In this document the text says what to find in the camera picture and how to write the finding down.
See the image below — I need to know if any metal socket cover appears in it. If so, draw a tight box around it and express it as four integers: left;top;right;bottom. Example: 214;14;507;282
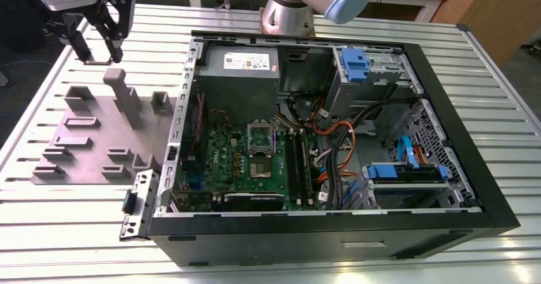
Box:
246;121;275;157

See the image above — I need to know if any black cable bundle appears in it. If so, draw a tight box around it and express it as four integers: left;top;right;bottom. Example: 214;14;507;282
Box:
327;96;423;210

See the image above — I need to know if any grey power supply unit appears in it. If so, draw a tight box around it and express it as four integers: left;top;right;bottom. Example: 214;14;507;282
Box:
195;45;281;122

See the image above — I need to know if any black PC case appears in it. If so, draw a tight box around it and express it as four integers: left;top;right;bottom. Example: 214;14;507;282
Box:
145;29;520;268

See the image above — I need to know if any wooden cabinet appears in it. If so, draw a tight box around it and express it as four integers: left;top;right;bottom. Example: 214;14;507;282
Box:
433;0;541;68

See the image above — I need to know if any hard disk in blue carrier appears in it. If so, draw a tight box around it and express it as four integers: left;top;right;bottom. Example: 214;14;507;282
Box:
363;162;448;184

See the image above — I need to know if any silver hinged slot bracket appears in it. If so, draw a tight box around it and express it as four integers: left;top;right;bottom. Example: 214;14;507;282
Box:
118;168;155;242

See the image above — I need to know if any CPU socket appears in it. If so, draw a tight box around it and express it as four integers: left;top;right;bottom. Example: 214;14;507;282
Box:
247;157;274;179

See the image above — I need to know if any grey parts rack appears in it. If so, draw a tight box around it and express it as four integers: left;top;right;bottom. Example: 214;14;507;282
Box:
30;68;178;186

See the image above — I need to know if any office chair base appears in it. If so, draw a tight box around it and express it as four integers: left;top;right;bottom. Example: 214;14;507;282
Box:
520;36;541;56

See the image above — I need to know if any silver drive cage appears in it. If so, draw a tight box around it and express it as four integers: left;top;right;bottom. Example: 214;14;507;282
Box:
325;44;425;122

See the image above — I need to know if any orange wire bundle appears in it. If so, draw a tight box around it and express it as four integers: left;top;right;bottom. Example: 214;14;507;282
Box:
310;120;358;183

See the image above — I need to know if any blue flat wire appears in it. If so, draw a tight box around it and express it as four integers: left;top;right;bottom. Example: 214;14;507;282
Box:
395;136;419;170

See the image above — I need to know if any black graphics card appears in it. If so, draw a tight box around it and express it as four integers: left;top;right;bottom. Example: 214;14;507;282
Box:
210;190;285;212

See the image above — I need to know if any blue drive bay latch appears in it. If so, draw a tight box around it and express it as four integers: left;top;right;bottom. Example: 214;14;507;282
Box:
339;47;373;83

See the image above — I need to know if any black RAM stick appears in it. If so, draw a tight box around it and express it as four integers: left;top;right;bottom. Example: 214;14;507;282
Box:
285;128;303;206

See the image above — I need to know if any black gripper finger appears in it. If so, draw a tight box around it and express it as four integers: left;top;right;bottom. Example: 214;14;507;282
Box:
89;0;137;64
43;11;91;61

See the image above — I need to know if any green motherboard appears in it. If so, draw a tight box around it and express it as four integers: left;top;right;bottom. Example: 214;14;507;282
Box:
178;119;329;212

